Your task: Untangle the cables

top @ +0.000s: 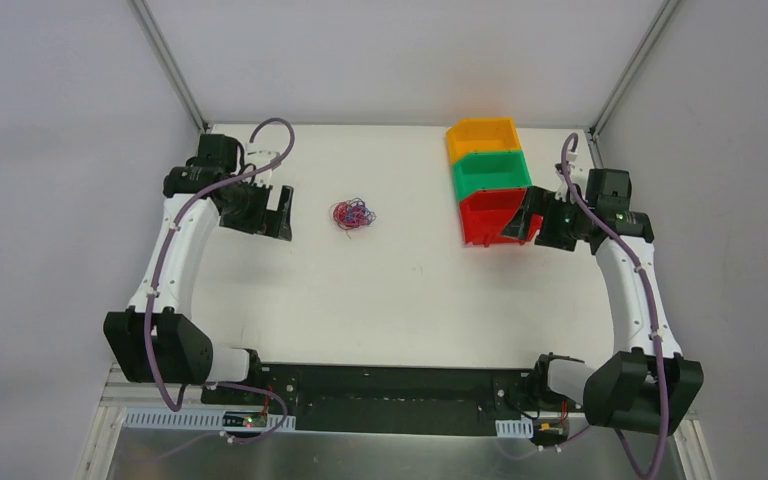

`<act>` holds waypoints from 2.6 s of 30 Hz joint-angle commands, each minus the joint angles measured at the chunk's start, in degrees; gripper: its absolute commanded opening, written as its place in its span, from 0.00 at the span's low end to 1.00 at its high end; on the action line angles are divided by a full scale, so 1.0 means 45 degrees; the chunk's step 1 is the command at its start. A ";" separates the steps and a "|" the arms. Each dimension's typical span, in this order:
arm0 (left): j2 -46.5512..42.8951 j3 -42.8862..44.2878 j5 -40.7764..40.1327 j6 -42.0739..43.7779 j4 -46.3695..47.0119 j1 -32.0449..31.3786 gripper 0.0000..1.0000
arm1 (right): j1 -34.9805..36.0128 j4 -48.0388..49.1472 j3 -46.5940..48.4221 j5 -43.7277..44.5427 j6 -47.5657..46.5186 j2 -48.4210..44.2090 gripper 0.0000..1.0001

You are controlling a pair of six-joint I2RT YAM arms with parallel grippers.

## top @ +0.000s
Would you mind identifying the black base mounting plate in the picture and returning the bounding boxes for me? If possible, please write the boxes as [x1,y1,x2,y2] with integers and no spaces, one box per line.
[201,363,581,437]

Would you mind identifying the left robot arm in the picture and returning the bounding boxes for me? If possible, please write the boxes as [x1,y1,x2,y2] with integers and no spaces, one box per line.
[103,134,293,405]

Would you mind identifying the right white cable duct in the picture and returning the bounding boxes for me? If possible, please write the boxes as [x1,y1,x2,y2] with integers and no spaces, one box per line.
[495,418,534,439]

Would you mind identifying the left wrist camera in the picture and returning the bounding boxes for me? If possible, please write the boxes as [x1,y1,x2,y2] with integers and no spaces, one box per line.
[246,142,281,168]

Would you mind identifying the left white cable duct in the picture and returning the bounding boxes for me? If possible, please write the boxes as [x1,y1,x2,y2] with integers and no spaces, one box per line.
[123,407,296,434]

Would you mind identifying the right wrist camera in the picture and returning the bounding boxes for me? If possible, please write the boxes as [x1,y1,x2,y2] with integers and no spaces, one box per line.
[557,150,587,176]

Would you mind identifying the right circuit board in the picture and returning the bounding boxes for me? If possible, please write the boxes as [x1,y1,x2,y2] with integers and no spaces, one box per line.
[532,424,568,447]

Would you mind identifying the circuit board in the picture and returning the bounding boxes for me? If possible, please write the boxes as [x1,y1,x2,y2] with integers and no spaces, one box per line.
[532,424,568,447]
[222,411,268,431]

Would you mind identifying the yellow plastic bin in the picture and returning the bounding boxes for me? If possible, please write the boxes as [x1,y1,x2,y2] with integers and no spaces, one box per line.
[445,117,521,165]

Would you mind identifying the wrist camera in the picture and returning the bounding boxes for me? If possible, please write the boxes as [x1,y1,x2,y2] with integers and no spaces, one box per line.
[246,142,281,168]
[557,150,587,176]

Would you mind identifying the left circuit board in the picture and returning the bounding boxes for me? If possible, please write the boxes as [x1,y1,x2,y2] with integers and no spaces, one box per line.
[222,411,268,431]

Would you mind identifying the aluminium frame rail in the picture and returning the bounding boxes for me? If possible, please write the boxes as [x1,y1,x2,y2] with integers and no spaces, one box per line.
[72,362,717,480]

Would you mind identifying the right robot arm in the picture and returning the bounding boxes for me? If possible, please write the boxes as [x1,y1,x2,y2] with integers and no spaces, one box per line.
[505,169,704,435]

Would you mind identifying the red plastic bin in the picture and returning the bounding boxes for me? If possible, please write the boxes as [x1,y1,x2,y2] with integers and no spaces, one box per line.
[459,188,526,247]

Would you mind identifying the red wires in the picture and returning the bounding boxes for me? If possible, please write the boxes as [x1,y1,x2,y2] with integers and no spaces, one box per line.
[329,199,377,240]

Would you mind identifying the white cable duct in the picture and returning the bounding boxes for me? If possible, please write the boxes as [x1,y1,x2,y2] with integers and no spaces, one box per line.
[123,407,296,434]
[495,418,534,439]

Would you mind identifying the green plastic bin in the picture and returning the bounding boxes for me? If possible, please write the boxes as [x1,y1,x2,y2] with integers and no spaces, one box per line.
[452,150,533,202]

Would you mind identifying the blue wires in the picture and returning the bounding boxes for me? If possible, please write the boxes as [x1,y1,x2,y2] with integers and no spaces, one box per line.
[344,197,377,230]

